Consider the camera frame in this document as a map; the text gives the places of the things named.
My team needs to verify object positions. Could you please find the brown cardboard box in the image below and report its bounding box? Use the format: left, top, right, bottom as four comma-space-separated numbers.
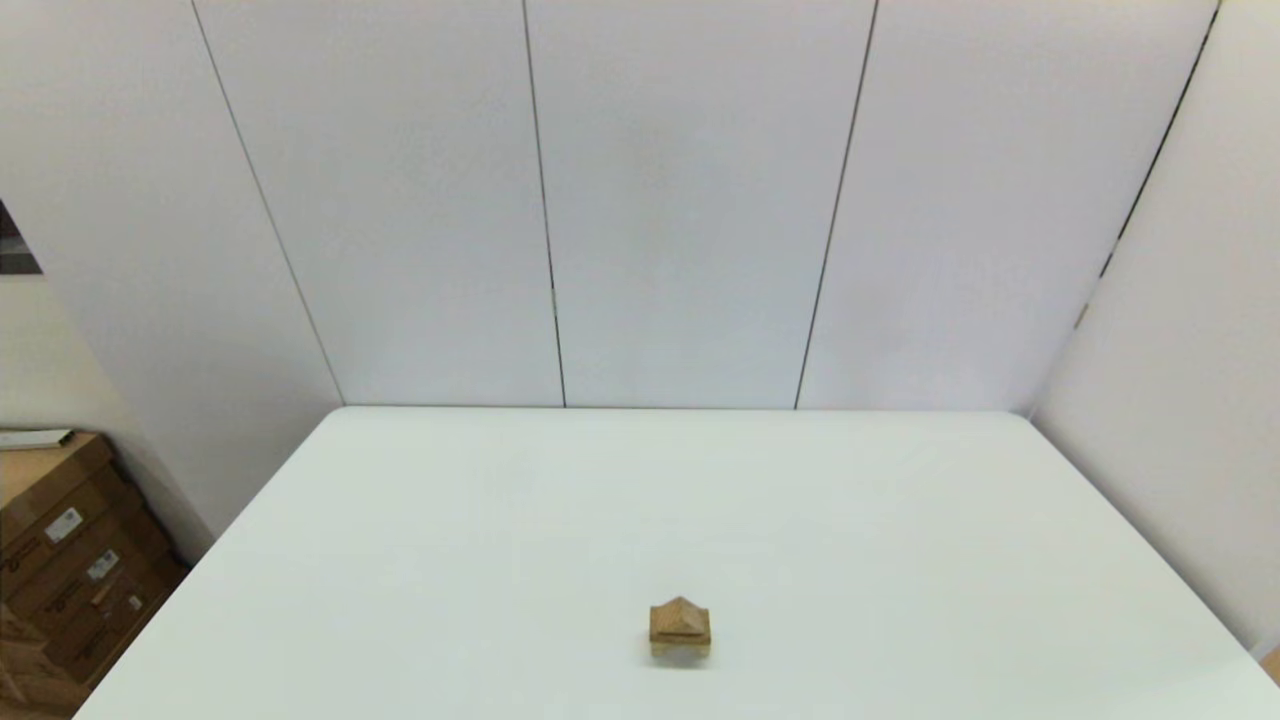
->
0, 480, 166, 626
0, 432, 119, 561
0, 600, 61, 716
40, 555, 193, 686

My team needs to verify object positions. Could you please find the rectangular wooden building block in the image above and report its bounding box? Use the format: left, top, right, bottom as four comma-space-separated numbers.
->
648, 608, 713, 647

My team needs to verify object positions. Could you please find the triangular wooden building block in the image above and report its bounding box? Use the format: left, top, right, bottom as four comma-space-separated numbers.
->
655, 596, 709, 639

